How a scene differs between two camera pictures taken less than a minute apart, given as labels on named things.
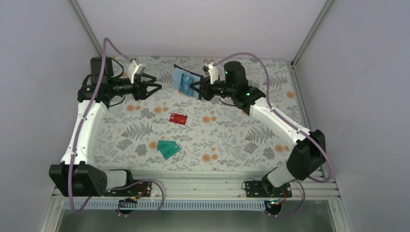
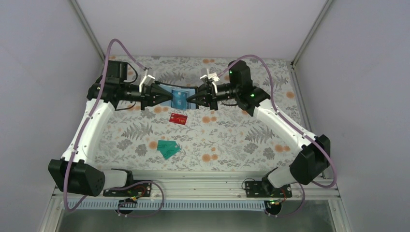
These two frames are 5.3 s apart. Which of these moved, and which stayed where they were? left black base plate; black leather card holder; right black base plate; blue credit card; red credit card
Moved: black leather card holder; blue credit card
Stayed: left black base plate; right black base plate; red credit card
